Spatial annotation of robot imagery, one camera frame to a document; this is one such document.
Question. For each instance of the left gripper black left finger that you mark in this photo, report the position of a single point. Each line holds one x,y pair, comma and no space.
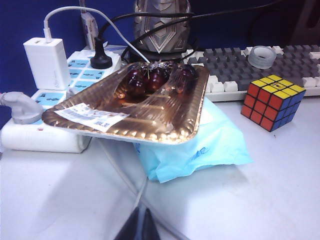
128,228

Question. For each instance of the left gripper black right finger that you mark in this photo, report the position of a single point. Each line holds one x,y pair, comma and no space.
150,228

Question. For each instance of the light blue wet wipes pack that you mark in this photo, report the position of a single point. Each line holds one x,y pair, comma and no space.
212,140

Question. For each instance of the dark red cherry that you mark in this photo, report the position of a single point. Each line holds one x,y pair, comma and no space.
185,76
135,81
157,80

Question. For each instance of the gold foil fruit tray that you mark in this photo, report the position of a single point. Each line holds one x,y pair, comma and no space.
150,120

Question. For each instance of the white price label sticker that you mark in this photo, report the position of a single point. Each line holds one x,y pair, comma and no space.
97,117

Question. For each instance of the white power strip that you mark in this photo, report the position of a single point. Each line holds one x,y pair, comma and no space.
37,140

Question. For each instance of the grey power plug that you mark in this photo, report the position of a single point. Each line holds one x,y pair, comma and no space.
23,111

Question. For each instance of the black power plug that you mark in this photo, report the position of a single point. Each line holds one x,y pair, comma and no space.
101,61

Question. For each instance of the Rubik's cube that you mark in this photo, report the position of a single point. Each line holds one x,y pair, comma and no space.
268,105

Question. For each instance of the white and grey keyboard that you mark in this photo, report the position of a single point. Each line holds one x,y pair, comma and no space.
232,67

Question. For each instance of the white USB charger block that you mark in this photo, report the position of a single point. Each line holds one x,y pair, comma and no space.
46,65

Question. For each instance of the silver faceted figurine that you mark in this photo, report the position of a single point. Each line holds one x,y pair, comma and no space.
162,42

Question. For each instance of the clear adhesive tape roll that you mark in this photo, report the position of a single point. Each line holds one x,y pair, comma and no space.
254,62

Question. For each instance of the white plug adapter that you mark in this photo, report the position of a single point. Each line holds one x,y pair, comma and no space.
90,27

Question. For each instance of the black computer monitor with stand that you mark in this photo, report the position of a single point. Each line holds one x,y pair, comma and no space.
303,25

